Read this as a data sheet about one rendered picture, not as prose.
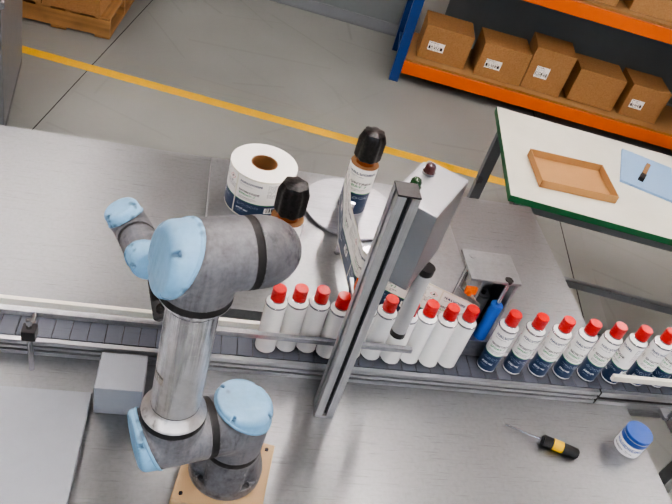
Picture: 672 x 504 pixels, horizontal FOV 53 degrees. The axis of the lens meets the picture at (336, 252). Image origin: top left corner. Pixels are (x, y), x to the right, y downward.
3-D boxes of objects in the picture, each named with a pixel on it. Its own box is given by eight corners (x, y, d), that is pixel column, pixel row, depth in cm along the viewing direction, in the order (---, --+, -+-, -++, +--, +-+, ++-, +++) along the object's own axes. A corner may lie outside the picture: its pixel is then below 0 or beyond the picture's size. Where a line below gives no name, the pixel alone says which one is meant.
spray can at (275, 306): (277, 341, 170) (293, 283, 157) (272, 356, 166) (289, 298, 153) (256, 335, 170) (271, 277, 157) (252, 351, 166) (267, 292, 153)
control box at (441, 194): (437, 251, 146) (470, 180, 134) (405, 291, 134) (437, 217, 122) (397, 228, 149) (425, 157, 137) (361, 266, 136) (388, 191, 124)
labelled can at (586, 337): (565, 366, 189) (601, 316, 176) (572, 381, 185) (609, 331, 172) (549, 364, 188) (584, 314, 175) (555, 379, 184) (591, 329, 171)
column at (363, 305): (331, 402, 166) (418, 183, 124) (332, 418, 163) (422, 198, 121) (313, 401, 165) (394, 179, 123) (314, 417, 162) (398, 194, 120)
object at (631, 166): (670, 169, 319) (671, 167, 318) (672, 203, 294) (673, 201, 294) (621, 150, 322) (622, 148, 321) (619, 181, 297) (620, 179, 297)
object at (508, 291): (473, 321, 193) (510, 255, 177) (484, 357, 184) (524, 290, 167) (427, 316, 190) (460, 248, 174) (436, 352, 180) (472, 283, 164)
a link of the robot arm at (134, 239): (189, 245, 133) (173, 218, 141) (130, 249, 127) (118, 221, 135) (185, 279, 137) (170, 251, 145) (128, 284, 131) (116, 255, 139)
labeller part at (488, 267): (509, 257, 177) (510, 254, 176) (521, 287, 169) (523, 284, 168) (460, 250, 174) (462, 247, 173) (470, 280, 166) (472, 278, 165)
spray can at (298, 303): (289, 335, 173) (306, 277, 160) (299, 350, 170) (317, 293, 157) (271, 340, 170) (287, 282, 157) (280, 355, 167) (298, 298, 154)
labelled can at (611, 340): (589, 368, 191) (627, 319, 178) (596, 383, 187) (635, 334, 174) (573, 367, 190) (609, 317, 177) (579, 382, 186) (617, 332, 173)
